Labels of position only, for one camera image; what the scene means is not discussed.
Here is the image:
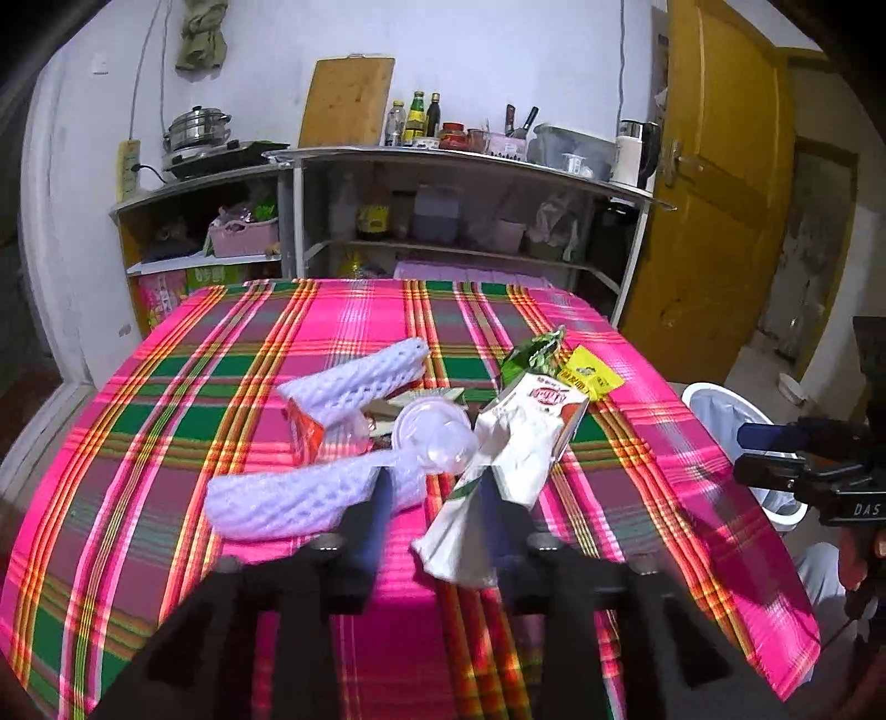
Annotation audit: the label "green hanging cloth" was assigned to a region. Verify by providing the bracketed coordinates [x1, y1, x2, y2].
[175, 0, 230, 73]

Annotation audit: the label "person's leg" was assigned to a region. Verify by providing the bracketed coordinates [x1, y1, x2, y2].
[792, 543, 854, 632]

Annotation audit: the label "yellow packet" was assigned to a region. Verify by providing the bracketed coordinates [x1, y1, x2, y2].
[557, 346, 625, 403]

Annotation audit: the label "kitchen knives with dark handles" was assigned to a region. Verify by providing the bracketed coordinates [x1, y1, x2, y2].
[503, 104, 541, 140]

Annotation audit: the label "red orange wrapper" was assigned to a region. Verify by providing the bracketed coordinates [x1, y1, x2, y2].
[284, 398, 328, 466]

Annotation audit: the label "white milk carton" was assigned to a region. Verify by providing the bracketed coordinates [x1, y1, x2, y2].
[411, 374, 594, 587]

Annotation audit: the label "pink plastic basket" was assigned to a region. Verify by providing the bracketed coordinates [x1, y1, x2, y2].
[208, 214, 281, 259]

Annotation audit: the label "grey plastic jug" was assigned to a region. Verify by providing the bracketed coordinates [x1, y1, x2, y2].
[411, 187, 462, 244]

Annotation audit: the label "steel shelf unit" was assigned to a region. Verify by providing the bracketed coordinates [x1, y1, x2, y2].
[263, 144, 677, 326]

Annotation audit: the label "person's right hand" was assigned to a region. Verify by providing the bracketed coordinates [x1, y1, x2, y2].
[837, 526, 886, 593]

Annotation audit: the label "white foam net sleeve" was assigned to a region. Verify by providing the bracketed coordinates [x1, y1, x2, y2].
[277, 337, 430, 454]
[206, 453, 425, 542]

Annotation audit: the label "pink printed box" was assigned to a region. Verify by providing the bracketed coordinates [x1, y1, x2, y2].
[138, 270, 192, 335]

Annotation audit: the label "green snack wrapper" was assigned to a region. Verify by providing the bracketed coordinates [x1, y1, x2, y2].
[498, 325, 570, 389]

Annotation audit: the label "clear plastic cup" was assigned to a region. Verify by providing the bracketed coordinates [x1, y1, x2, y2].
[391, 400, 480, 476]

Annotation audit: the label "yellow-sided shelf unit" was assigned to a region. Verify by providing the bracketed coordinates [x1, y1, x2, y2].
[109, 162, 293, 335]

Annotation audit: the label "steel steamer pot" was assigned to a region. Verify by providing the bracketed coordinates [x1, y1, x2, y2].
[163, 106, 234, 155]

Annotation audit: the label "pink plaid tablecloth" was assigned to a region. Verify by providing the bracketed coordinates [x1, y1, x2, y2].
[0, 277, 822, 720]

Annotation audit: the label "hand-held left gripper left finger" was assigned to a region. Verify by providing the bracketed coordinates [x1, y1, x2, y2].
[90, 465, 395, 720]

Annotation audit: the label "white electric kettle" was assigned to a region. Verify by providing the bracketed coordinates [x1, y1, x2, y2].
[609, 119, 661, 190]

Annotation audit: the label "metal door handle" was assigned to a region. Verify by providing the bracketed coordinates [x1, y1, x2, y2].
[657, 138, 704, 185]

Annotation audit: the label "yellow-labelled dark bottle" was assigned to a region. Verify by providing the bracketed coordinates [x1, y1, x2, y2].
[356, 183, 393, 242]

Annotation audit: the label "black induction cooker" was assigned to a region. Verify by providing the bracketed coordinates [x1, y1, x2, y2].
[162, 140, 291, 183]

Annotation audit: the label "pink-lidded storage box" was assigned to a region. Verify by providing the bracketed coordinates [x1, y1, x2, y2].
[394, 259, 555, 289]

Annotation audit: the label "white trash bin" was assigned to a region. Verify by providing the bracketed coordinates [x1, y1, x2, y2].
[680, 382, 811, 536]

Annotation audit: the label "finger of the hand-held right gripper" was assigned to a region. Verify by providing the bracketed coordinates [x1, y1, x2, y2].
[736, 418, 804, 452]
[732, 450, 805, 494]

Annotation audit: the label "yellow power strip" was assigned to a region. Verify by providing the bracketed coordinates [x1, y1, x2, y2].
[119, 138, 143, 202]

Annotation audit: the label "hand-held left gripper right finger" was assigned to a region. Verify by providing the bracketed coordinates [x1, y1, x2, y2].
[477, 465, 790, 720]

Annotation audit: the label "yellow wooden door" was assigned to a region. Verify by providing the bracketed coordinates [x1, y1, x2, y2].
[618, 0, 799, 375]

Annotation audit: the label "wooden cutting board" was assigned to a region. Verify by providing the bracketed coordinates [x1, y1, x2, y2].
[299, 56, 396, 148]

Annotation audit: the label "clear plastic container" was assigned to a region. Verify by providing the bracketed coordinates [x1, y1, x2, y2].
[533, 123, 617, 171]

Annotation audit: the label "white plastic bag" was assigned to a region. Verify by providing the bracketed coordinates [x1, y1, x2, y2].
[529, 194, 583, 261]

